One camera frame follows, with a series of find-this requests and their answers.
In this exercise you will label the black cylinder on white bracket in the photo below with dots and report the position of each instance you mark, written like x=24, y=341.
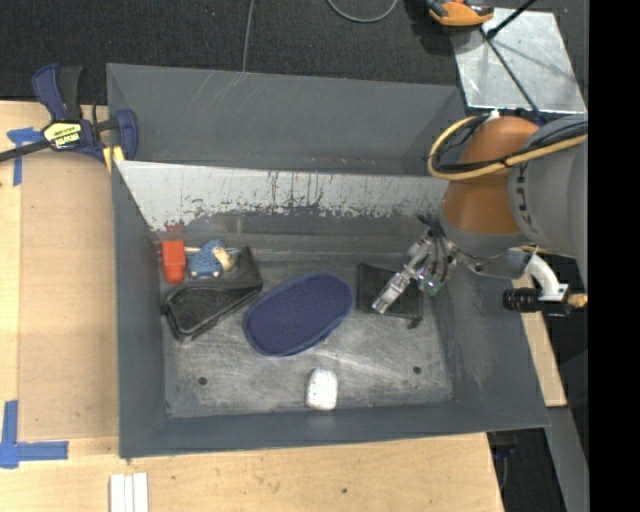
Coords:
x=542, y=290

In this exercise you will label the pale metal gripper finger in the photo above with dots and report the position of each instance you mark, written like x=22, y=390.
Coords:
x=384, y=294
x=392, y=300

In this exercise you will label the grey metal bin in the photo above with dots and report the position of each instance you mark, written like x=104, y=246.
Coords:
x=280, y=125

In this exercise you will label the red-orange small block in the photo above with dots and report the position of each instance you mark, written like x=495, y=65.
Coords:
x=173, y=260

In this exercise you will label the black flat square piece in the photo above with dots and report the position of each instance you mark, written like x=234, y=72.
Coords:
x=367, y=287

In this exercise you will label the pale wood board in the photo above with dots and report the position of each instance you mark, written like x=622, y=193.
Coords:
x=65, y=300

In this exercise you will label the blue toy with beige part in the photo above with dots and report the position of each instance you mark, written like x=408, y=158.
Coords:
x=205, y=262

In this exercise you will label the white dotted small block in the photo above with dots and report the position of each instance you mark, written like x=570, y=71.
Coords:
x=321, y=390

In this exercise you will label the dark blue oval pad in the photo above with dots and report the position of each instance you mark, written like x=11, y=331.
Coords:
x=297, y=314

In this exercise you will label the black triangular tray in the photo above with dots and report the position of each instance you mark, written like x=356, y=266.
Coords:
x=200, y=305

